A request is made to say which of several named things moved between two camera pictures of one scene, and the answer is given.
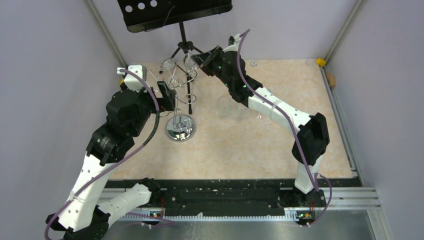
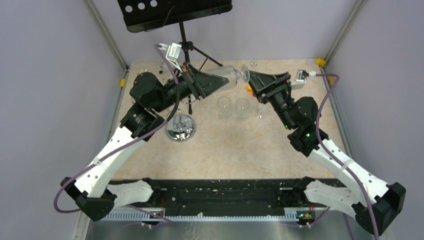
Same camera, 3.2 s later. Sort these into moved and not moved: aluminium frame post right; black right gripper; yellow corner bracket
Moved: black right gripper
Not moved: aluminium frame post right; yellow corner bracket
